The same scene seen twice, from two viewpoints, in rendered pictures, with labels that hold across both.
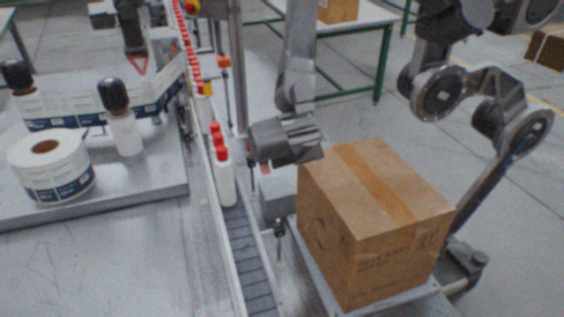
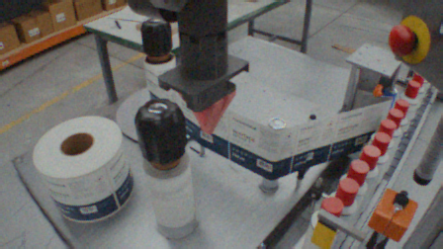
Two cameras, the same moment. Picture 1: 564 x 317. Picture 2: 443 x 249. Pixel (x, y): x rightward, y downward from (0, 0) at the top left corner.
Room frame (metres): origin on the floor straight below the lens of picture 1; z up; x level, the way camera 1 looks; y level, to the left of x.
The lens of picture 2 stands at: (0.94, 0.13, 1.47)
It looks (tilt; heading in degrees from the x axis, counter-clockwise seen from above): 38 degrees down; 59
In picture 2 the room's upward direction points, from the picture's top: straight up
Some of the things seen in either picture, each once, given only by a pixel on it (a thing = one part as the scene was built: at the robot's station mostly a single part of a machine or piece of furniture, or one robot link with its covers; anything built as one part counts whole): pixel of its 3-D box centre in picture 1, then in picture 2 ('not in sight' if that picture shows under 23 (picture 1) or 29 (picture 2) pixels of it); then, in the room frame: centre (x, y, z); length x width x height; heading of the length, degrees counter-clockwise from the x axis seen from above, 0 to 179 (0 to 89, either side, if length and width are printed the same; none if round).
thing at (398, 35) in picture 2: (189, 7); (403, 41); (1.30, 0.31, 1.33); 0.04 x 0.03 x 0.04; 73
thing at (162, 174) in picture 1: (89, 140); (190, 148); (1.20, 0.76, 0.86); 0.80 x 0.67 x 0.05; 18
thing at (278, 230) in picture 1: (270, 242); not in sight; (0.64, 0.03, 0.91); 0.07 x 0.03 x 0.16; 108
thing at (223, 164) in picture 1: (225, 176); not in sight; (0.83, 0.17, 0.98); 0.05 x 0.05 x 0.20
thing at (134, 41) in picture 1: (133, 38); (204, 55); (1.10, 0.45, 1.29); 0.10 x 0.07 x 0.07; 18
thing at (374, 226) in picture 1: (362, 218); not in sight; (0.66, -0.20, 0.99); 0.30 x 0.24 x 0.27; 21
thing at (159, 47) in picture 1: (170, 62); (366, 104); (1.59, 0.51, 1.01); 0.14 x 0.13 x 0.26; 18
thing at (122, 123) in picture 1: (122, 121); (168, 173); (1.06, 0.54, 1.03); 0.09 x 0.09 x 0.30
